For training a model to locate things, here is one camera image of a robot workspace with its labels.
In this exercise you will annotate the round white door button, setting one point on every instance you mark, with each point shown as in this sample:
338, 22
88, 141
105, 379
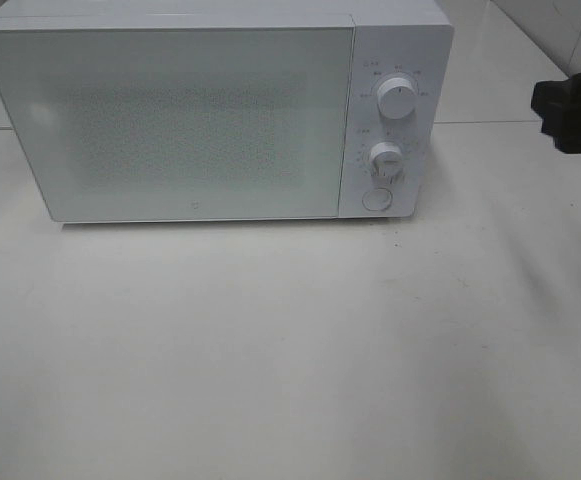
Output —
377, 199

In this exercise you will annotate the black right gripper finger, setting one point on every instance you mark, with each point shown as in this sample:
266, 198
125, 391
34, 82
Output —
565, 133
557, 99

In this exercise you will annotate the upper white power knob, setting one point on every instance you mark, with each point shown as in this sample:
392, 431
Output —
396, 96

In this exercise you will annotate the white microwave oven body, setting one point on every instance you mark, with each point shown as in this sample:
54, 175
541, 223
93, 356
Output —
409, 37

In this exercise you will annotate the white timer knob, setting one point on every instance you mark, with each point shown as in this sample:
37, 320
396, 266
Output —
386, 159

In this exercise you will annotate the white microwave door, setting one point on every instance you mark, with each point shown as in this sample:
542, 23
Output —
164, 125

